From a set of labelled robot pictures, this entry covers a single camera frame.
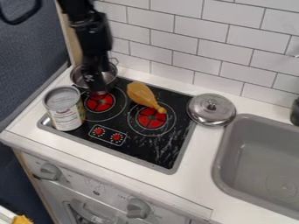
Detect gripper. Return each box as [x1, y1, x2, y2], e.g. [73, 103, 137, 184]
[80, 51, 113, 96]

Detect yellow toy drumstick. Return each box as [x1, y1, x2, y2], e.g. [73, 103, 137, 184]
[126, 81, 169, 115]

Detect toy stove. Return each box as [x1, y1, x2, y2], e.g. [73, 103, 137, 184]
[36, 76, 198, 175]

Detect toy sink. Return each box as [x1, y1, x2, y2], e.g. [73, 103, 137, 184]
[211, 113, 299, 221]

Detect silver pot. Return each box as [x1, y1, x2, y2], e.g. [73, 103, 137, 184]
[68, 58, 121, 93]

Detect white labelled can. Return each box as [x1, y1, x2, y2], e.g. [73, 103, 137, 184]
[42, 86, 88, 132]

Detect silver pot lid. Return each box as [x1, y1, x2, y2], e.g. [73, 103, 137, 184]
[185, 93, 238, 128]

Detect tap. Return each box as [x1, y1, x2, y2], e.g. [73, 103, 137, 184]
[289, 97, 299, 127]

